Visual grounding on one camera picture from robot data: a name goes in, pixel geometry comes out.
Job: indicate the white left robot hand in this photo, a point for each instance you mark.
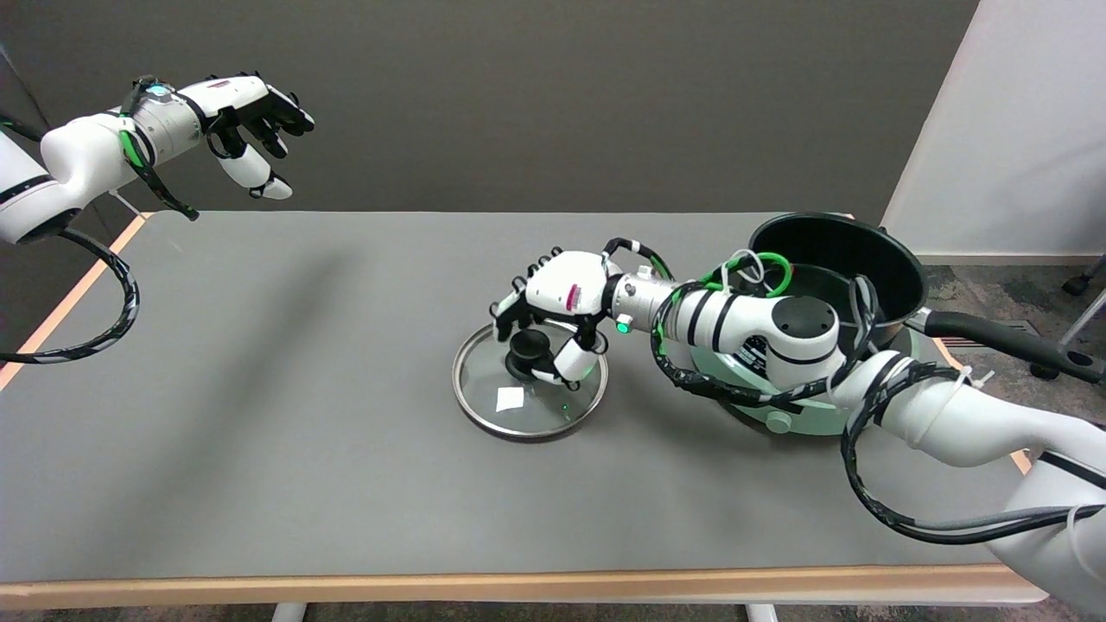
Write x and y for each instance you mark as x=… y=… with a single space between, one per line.
x=233 y=95

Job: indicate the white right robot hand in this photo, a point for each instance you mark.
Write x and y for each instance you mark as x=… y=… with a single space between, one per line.
x=562 y=285

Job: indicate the glass pot lid black knob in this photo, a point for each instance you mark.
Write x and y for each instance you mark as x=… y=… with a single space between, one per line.
x=518 y=419

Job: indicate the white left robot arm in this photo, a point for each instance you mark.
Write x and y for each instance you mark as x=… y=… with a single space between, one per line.
x=78 y=155

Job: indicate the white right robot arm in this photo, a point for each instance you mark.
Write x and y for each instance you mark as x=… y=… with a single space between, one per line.
x=950 y=415

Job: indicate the grey table mat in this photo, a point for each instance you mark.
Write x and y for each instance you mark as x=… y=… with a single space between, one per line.
x=346 y=432

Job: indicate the green round induction cooker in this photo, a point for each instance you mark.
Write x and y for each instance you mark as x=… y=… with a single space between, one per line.
x=821 y=423

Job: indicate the white table leg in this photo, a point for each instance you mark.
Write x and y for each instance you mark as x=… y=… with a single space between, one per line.
x=289 y=612
x=762 y=612

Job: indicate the grey chair leg with caster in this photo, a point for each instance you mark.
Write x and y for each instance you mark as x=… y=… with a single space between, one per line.
x=1084 y=320

